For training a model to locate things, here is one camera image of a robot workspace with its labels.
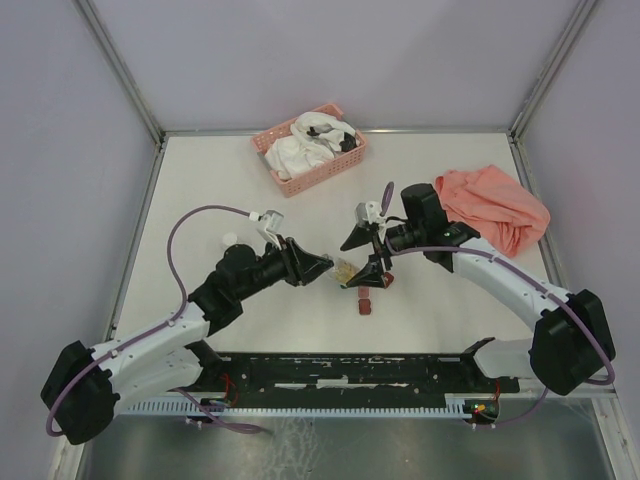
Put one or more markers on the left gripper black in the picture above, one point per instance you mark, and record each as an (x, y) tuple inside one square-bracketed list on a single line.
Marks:
[(300, 265)]

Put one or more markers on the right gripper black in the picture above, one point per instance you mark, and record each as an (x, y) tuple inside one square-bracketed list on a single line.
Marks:
[(372, 274)]

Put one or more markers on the glass pill bottle yellow pills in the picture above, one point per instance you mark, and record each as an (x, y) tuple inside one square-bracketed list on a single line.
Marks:
[(342, 271)]

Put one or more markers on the red pill box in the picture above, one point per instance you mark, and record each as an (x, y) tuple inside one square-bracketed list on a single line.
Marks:
[(388, 279), (364, 301)]

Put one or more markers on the white bottle cap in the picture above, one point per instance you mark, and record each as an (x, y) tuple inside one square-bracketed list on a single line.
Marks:
[(229, 239)]

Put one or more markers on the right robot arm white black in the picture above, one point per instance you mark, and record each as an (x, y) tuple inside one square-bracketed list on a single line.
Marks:
[(571, 342)]

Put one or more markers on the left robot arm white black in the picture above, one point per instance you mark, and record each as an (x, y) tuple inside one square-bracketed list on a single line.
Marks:
[(88, 387)]

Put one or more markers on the white cloth in basket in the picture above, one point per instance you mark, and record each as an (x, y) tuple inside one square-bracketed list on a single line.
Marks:
[(314, 139)]

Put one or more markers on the pink shirt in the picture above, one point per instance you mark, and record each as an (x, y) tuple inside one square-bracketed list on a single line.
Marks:
[(509, 217)]

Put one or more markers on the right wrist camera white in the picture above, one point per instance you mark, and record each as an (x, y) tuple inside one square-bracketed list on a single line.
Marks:
[(369, 215)]

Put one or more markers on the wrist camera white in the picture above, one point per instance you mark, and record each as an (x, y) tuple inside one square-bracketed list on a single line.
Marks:
[(369, 215), (268, 226)]

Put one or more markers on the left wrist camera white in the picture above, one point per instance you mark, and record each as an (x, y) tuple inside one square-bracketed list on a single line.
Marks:
[(268, 226)]

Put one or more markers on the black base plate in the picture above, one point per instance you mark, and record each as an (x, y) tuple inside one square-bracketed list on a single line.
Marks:
[(326, 381)]

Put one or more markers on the white cable duct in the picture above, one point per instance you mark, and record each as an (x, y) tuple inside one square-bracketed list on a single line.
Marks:
[(181, 406)]

